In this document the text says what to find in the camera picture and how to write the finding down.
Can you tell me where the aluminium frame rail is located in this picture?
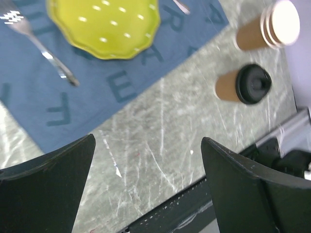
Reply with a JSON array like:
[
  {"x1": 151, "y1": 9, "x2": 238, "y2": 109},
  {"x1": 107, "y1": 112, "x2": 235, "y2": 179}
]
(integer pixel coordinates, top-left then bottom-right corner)
[{"x1": 255, "y1": 108, "x2": 311, "y2": 147}]

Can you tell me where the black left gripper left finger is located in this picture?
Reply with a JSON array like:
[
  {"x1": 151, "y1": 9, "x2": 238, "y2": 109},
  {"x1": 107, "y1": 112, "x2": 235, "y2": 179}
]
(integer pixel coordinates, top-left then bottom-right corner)
[{"x1": 0, "y1": 134, "x2": 96, "y2": 233}]

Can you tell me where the stack of paper cups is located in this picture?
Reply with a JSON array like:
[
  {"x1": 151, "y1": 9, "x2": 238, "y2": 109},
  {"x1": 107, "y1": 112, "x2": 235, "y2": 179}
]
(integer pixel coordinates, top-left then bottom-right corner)
[{"x1": 235, "y1": 0, "x2": 300, "y2": 51}]

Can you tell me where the silver spoon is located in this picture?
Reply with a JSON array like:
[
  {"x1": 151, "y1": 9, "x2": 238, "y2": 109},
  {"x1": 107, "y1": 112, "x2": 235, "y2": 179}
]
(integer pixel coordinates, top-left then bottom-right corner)
[{"x1": 173, "y1": 0, "x2": 190, "y2": 15}]

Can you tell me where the yellow-green scalloped plate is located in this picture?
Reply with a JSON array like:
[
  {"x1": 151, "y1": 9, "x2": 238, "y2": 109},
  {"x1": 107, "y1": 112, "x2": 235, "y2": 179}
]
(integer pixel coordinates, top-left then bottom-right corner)
[{"x1": 46, "y1": 0, "x2": 161, "y2": 60}]

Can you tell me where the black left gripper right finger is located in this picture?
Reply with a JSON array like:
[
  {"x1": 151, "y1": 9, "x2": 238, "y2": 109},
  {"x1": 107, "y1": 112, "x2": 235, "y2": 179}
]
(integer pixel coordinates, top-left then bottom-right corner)
[{"x1": 201, "y1": 137, "x2": 311, "y2": 233}]

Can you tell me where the black coffee cup lid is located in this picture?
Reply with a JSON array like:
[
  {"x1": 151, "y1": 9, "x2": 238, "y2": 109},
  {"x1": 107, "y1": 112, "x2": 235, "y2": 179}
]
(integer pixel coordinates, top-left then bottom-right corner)
[{"x1": 235, "y1": 64, "x2": 272, "y2": 105}]

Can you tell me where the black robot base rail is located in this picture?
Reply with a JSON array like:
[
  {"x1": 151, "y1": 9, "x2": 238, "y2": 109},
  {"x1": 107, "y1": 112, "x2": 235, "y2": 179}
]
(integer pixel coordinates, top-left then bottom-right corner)
[{"x1": 121, "y1": 135, "x2": 311, "y2": 233}]

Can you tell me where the brown paper coffee cup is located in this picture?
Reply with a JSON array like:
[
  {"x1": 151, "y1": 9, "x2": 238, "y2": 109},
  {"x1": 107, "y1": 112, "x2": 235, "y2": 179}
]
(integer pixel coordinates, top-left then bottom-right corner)
[{"x1": 215, "y1": 70, "x2": 240, "y2": 102}]

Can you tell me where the silver fork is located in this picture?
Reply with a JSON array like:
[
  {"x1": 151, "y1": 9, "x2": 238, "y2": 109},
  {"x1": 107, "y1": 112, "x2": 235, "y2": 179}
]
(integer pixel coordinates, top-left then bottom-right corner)
[{"x1": 0, "y1": 0, "x2": 80, "y2": 86}]

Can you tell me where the blue letter placemat cloth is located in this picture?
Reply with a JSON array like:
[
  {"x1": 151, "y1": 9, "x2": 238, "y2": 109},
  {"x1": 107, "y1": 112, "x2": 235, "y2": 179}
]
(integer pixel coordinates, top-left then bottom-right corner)
[{"x1": 0, "y1": 0, "x2": 228, "y2": 153}]

